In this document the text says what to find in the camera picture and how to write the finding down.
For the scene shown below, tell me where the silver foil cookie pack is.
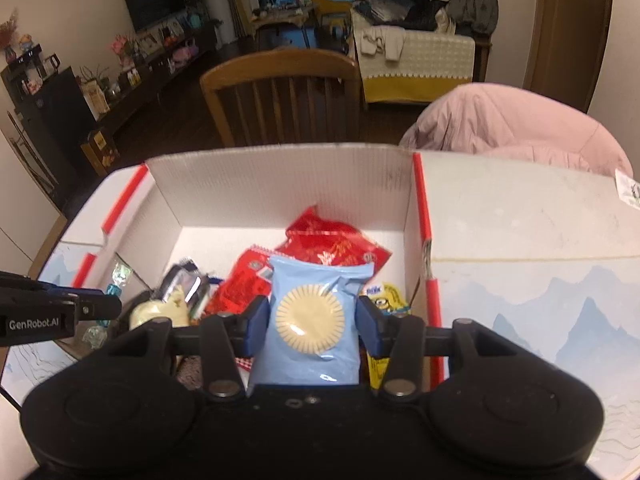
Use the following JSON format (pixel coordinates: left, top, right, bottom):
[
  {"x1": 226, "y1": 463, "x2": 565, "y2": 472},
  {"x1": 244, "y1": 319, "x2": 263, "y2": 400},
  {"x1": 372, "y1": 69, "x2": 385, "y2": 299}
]
[{"x1": 155, "y1": 260, "x2": 212, "y2": 320}]

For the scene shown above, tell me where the light blue biscuit packet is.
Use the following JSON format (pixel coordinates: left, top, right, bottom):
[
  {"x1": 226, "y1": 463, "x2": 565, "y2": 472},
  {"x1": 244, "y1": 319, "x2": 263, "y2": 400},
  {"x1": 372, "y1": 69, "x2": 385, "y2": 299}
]
[{"x1": 248, "y1": 256, "x2": 374, "y2": 392}]

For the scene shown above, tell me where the cream yellow snack bag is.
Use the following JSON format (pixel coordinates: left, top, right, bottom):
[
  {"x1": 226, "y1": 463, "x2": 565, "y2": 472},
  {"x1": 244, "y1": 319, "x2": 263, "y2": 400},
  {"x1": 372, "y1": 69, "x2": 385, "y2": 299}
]
[{"x1": 129, "y1": 292, "x2": 191, "y2": 330}]

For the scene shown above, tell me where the red checkered snack packet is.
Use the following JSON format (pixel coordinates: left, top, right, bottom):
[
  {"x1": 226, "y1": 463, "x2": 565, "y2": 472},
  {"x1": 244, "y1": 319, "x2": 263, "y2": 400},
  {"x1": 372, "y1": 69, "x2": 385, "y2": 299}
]
[{"x1": 276, "y1": 206, "x2": 392, "y2": 273}]

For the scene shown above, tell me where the teal candy wrapper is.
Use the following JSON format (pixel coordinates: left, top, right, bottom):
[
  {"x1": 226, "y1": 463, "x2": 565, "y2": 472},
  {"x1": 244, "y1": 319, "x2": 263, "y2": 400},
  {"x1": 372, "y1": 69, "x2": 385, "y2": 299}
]
[{"x1": 82, "y1": 259, "x2": 132, "y2": 350}]

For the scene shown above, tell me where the dark red foil snack bag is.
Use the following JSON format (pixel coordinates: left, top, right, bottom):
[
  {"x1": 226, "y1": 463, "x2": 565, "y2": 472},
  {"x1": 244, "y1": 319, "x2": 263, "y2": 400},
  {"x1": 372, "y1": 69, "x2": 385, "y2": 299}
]
[{"x1": 175, "y1": 356, "x2": 203, "y2": 390}]

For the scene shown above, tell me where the yellow giraffe toy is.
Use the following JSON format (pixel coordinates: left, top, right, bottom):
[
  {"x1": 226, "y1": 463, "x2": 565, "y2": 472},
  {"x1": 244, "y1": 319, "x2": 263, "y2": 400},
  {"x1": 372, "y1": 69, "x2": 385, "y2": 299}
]
[{"x1": 311, "y1": 0, "x2": 352, "y2": 25}]

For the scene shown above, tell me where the blue mountain table mat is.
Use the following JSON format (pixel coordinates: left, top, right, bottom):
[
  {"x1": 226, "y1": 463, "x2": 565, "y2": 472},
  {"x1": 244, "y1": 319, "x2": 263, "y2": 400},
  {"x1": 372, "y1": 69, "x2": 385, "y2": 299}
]
[{"x1": 0, "y1": 242, "x2": 640, "y2": 480}]

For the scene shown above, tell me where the yellow minion snack packet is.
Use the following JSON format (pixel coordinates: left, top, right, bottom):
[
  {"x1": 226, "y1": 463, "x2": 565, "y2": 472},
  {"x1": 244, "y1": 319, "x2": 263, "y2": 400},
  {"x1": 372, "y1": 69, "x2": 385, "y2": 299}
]
[{"x1": 355, "y1": 282, "x2": 410, "y2": 390}]

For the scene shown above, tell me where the pink jacket on chair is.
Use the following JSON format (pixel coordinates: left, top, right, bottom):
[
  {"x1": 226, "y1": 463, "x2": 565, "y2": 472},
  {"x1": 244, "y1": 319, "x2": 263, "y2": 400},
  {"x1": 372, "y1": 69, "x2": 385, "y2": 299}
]
[{"x1": 400, "y1": 82, "x2": 634, "y2": 177}]

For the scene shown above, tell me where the wooden dining chair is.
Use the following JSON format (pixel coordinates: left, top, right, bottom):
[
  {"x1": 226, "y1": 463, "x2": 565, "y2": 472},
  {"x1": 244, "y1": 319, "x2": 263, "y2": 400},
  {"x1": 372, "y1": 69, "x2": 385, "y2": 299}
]
[{"x1": 200, "y1": 48, "x2": 361, "y2": 148}]

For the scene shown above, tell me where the dark tv cabinet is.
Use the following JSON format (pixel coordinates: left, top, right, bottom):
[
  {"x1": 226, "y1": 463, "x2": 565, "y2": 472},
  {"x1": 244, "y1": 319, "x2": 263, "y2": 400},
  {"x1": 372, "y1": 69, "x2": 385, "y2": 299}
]
[{"x1": 1, "y1": 21, "x2": 217, "y2": 206}]

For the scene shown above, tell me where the pile of clothes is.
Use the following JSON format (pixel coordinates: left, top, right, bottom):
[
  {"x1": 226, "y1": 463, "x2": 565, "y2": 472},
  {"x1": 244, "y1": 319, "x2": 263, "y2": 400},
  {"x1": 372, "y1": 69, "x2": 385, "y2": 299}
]
[{"x1": 355, "y1": 0, "x2": 499, "y2": 38}]

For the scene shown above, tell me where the red cardboard box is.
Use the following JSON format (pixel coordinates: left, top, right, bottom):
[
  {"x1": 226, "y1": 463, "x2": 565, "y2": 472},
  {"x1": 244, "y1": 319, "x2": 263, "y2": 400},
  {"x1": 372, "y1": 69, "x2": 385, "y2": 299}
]
[{"x1": 71, "y1": 142, "x2": 446, "y2": 391}]

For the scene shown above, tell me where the large red snack bag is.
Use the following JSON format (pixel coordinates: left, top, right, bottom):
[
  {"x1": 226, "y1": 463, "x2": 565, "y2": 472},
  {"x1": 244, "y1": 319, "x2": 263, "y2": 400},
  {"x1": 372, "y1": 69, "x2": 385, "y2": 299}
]
[{"x1": 202, "y1": 244, "x2": 276, "y2": 373}]

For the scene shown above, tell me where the sofa with white cover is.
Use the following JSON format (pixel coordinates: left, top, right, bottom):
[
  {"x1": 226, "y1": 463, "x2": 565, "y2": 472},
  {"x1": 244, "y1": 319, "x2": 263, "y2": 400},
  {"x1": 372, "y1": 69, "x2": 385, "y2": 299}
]
[{"x1": 349, "y1": 11, "x2": 491, "y2": 104}]

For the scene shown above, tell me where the brown cardboard gift box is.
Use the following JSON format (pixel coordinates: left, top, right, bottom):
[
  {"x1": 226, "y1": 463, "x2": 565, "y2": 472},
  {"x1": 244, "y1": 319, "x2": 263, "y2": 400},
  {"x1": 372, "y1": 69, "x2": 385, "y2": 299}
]
[{"x1": 80, "y1": 129, "x2": 120, "y2": 177}]

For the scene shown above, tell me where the white paper packet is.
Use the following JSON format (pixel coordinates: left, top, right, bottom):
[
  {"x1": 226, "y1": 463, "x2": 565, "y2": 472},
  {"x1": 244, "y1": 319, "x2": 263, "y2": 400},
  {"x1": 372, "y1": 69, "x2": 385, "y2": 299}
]
[{"x1": 615, "y1": 169, "x2": 640, "y2": 209}]

